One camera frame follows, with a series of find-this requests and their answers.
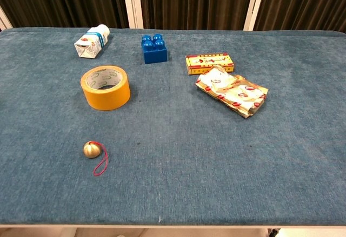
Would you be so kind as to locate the yellow red printed box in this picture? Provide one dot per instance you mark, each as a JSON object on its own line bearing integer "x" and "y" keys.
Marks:
{"x": 200, "y": 61}

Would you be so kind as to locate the dark brown curtain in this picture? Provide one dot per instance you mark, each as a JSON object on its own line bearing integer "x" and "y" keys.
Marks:
{"x": 194, "y": 2}
{"x": 67, "y": 2}
{"x": 305, "y": 3}

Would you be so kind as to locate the black caster wheel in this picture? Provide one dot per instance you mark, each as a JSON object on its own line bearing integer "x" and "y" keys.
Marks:
{"x": 273, "y": 232}

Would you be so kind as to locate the blue velvet tablecloth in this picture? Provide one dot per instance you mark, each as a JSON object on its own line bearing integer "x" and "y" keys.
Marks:
{"x": 183, "y": 153}

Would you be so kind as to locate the white frame post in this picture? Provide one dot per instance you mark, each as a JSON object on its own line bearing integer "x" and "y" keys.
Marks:
{"x": 254, "y": 7}
{"x": 4, "y": 21}
{"x": 133, "y": 3}

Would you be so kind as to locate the white milk carton blue stripe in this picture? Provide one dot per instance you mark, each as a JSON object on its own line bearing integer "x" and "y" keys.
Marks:
{"x": 89, "y": 45}

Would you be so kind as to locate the blue toy building block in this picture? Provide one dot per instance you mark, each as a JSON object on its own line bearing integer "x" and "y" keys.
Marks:
{"x": 154, "y": 54}

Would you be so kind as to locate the crumpled white red snack wrapper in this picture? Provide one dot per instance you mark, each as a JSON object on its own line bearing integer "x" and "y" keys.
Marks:
{"x": 235, "y": 92}

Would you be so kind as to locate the yellow tape roll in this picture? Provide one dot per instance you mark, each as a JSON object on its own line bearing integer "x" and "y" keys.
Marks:
{"x": 113, "y": 96}

